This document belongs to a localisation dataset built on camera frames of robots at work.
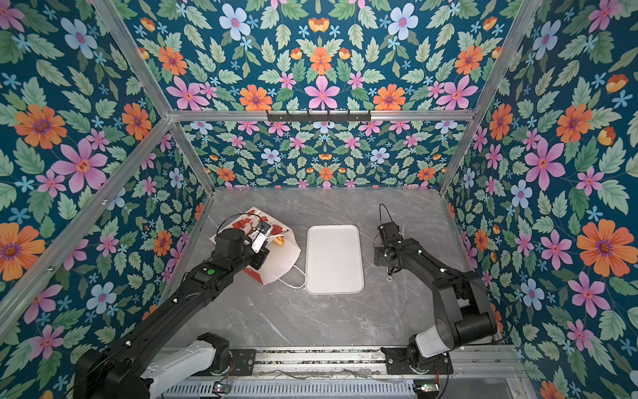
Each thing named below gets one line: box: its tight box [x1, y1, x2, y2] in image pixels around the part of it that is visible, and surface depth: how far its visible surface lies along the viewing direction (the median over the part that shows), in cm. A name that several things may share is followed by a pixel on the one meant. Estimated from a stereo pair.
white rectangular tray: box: [304, 224, 365, 296], surface depth 97 cm
